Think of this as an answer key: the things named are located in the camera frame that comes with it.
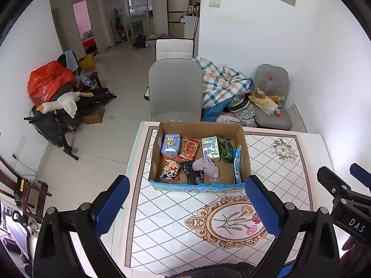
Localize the blue long stick packet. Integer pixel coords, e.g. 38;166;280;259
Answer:
233;146;241;184

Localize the lilac soft cloth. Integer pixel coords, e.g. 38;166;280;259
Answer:
192;156;219;183

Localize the orange panda snack packet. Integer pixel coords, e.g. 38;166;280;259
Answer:
160;157;180;181

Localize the green snack packet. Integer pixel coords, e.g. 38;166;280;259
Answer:
217;136;235;164

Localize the black snack packet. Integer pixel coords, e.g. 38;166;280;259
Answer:
180;161;204;185

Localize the white blue carton pack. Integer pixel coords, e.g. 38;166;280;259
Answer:
201;136;221;161

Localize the blue tissue pack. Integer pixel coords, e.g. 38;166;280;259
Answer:
160;134;181;158

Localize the red snack packet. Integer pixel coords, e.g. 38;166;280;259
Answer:
176;136;201;162

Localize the person's right hand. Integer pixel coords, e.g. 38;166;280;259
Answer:
340;236;370;277

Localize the dark fleece sleeve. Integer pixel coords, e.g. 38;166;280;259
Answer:
172;262;255;278

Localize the dark wooden chair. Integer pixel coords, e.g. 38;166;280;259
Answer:
1;157;52;223

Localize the small cardboard box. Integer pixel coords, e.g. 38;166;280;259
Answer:
82;105;106;124

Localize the black stroller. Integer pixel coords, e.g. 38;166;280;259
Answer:
23;50;117;161

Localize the yellow patterned tissue box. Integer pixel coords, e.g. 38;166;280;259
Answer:
249;95;278;116

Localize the black white patterned hat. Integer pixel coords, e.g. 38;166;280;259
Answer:
228;95;255;120

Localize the tape roll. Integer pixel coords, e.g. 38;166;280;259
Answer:
255;90;266;99

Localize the clear plastic bottle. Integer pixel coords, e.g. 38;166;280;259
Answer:
265;77;273;95

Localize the white goose plush toy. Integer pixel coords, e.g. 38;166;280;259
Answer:
36;92;94;118

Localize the grey cushioned chair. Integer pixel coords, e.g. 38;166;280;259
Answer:
254;64;292;131

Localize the plaid blanket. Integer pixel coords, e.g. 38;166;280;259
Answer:
192;57;255;122

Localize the grey office chair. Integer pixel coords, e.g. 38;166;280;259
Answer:
148;58;203;122

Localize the red plastic bag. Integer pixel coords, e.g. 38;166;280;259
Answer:
27;60;76;107

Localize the yellow bucket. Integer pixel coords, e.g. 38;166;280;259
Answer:
78;53;96;72

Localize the white chair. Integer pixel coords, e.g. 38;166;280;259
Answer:
155;38;194;61

